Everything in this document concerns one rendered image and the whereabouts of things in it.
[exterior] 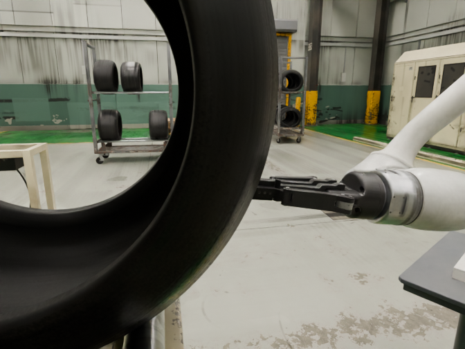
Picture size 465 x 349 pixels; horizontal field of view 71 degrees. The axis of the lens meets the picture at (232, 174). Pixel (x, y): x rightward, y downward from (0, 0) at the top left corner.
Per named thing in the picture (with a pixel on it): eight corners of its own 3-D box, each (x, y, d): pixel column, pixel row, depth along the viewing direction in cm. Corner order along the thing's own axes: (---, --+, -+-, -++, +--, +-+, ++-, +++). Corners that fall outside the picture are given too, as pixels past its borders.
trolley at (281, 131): (303, 143, 762) (308, 56, 715) (277, 144, 756) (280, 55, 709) (288, 136, 890) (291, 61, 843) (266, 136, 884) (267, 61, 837)
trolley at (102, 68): (175, 162, 563) (170, 42, 516) (93, 164, 541) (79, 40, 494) (174, 155, 624) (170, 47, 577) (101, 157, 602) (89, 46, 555)
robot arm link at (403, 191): (429, 178, 49) (394, 175, 47) (414, 235, 51) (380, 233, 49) (389, 165, 57) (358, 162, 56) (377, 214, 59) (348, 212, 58)
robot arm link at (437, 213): (423, 237, 49) (368, 221, 62) (504, 239, 53) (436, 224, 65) (430, 165, 49) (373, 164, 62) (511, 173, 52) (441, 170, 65)
